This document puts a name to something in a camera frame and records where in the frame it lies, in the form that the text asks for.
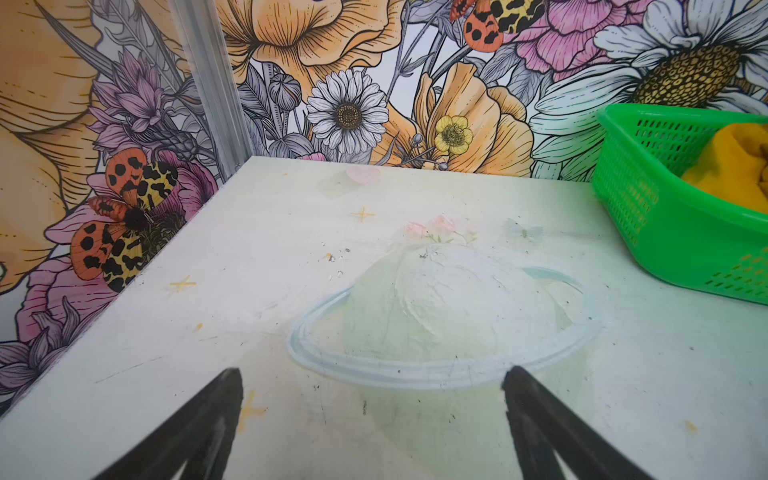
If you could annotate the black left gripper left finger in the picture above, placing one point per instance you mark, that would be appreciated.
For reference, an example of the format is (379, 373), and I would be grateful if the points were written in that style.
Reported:
(193, 443)

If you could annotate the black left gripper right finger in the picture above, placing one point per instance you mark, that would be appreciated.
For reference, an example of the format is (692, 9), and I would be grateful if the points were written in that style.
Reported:
(546, 432)

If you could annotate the yellow t shirt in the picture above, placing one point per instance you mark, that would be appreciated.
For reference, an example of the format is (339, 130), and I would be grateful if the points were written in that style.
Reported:
(733, 167)

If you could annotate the green plastic basket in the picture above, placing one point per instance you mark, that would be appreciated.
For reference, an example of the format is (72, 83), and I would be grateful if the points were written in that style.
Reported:
(676, 232)

